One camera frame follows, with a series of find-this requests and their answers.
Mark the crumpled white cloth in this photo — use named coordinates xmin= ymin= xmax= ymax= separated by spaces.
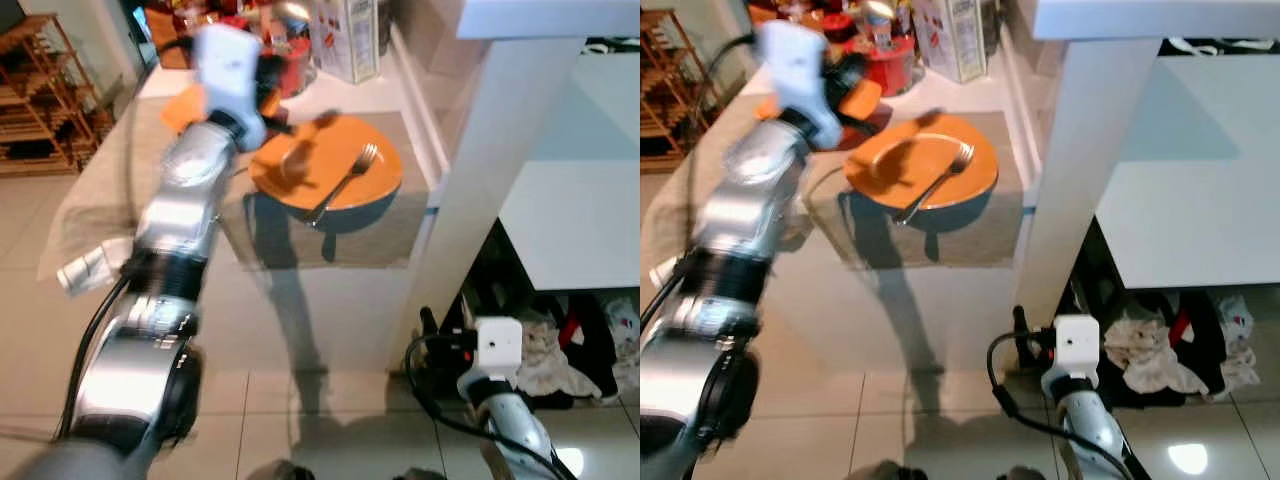
xmin=514 ymin=318 xmax=603 ymax=401
xmin=1102 ymin=314 xmax=1213 ymax=397

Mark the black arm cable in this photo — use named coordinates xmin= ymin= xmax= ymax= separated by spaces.
xmin=640 ymin=274 xmax=677 ymax=337
xmin=986 ymin=332 xmax=1126 ymax=479
xmin=404 ymin=334 xmax=546 ymax=479
xmin=55 ymin=268 xmax=137 ymax=443

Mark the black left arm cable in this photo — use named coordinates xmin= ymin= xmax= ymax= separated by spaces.
xmin=55 ymin=268 xmax=137 ymax=443
xmin=640 ymin=274 xmax=677 ymax=337

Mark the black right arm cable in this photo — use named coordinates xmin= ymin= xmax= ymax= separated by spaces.
xmin=404 ymin=334 xmax=546 ymax=479
xmin=986 ymin=332 xmax=1126 ymax=479

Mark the grey left robot foot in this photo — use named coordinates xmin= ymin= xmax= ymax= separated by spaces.
xmin=848 ymin=459 xmax=909 ymax=480
xmin=244 ymin=459 xmax=317 ymax=480

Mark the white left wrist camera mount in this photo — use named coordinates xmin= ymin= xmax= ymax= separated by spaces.
xmin=758 ymin=20 xmax=847 ymax=151
xmin=193 ymin=24 xmax=268 ymax=151

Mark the white table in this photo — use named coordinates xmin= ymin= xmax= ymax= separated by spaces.
xmin=1010 ymin=0 xmax=1280 ymax=331
xmin=386 ymin=0 xmax=641 ymax=373

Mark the white printed plastic bag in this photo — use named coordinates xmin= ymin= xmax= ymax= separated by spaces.
xmin=1210 ymin=292 xmax=1263 ymax=393
xmin=604 ymin=294 xmax=641 ymax=393

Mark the beige table cloth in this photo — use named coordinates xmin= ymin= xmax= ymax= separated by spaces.
xmin=640 ymin=94 xmax=1025 ymax=285
xmin=36 ymin=96 xmax=433 ymax=285

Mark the red round tin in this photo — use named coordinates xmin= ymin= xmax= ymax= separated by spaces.
xmin=262 ymin=38 xmax=319 ymax=99
xmin=845 ymin=32 xmax=917 ymax=99

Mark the small white packet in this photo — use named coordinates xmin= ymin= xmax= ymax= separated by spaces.
xmin=58 ymin=238 xmax=125 ymax=295
xmin=648 ymin=256 xmax=685 ymax=293

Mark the wooden slatted rack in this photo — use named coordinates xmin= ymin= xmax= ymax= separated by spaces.
xmin=640 ymin=8 xmax=703 ymax=175
xmin=0 ymin=14 xmax=113 ymax=179

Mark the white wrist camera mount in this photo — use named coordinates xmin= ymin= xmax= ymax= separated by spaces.
xmin=758 ymin=20 xmax=847 ymax=151
xmin=473 ymin=317 xmax=524 ymax=379
xmin=1054 ymin=314 xmax=1102 ymax=379
xmin=193 ymin=24 xmax=268 ymax=151

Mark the silver metal fork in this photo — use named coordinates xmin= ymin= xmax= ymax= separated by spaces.
xmin=892 ymin=142 xmax=977 ymax=225
xmin=307 ymin=142 xmax=380 ymax=227

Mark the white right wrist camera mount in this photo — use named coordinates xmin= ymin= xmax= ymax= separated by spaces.
xmin=473 ymin=317 xmax=524 ymax=379
xmin=1054 ymin=314 xmax=1102 ymax=379

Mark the orange round plate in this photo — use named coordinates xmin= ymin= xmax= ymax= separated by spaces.
xmin=844 ymin=110 xmax=1000 ymax=212
xmin=249 ymin=112 xmax=405 ymax=213

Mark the printed white carton box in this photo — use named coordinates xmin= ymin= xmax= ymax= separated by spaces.
xmin=308 ymin=0 xmax=381 ymax=85
xmin=910 ymin=0 xmax=989 ymax=85

